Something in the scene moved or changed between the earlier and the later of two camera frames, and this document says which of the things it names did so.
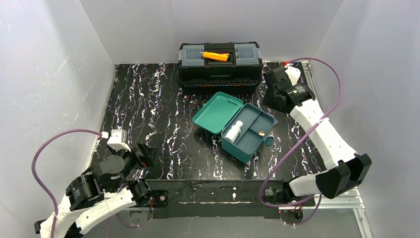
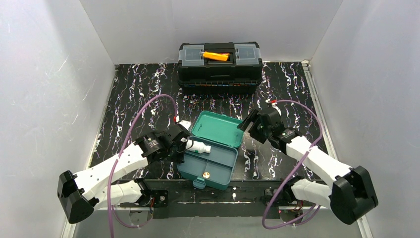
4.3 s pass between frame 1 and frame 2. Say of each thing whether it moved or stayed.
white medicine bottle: moved
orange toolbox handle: stayed
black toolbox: stayed
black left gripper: moved
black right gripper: moved
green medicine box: moved
